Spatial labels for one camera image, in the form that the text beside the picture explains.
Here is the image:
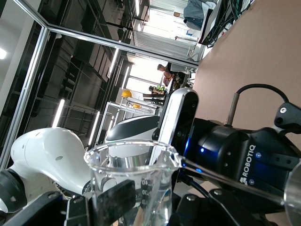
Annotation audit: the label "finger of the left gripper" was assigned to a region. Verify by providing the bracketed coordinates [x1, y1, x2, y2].
[274, 101, 301, 135]

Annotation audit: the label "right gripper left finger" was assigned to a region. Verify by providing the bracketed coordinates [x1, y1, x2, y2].
[0, 180, 136, 226]

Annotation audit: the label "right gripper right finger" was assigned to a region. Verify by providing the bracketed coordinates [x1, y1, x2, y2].
[168, 188, 259, 226]

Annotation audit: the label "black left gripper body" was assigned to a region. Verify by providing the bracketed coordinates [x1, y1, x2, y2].
[185, 117, 301, 194]

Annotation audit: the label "clear glass measuring beaker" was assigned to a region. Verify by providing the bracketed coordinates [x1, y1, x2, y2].
[84, 140, 189, 226]

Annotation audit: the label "steel jigger cup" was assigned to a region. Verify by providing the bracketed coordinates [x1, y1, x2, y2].
[283, 162, 301, 226]

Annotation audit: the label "clear glass stirring rod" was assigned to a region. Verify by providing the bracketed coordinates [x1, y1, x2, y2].
[180, 156, 286, 204]

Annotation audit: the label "brown table cloth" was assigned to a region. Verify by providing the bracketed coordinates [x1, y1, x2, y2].
[188, 0, 301, 226]

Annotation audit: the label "standing person dark shirt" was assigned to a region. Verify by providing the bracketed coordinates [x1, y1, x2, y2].
[157, 63, 189, 89]

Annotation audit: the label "white shelf rack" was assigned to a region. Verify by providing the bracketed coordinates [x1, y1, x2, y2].
[100, 94, 165, 142]

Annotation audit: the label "black monitor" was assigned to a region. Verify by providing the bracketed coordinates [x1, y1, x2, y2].
[198, 0, 224, 45]

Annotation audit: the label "seated person grey clothes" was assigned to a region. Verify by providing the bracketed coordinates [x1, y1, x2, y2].
[183, 0, 218, 30]

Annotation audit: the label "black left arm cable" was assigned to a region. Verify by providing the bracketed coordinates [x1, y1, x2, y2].
[177, 84, 290, 200]

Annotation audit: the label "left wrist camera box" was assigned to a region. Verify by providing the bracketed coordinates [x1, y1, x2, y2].
[159, 87, 199, 165]

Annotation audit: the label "black cable bundle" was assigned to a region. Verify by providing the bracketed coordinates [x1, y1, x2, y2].
[206, 0, 251, 48]

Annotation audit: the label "aluminium frame profile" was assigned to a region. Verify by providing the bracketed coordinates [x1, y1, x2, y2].
[0, 0, 200, 170]

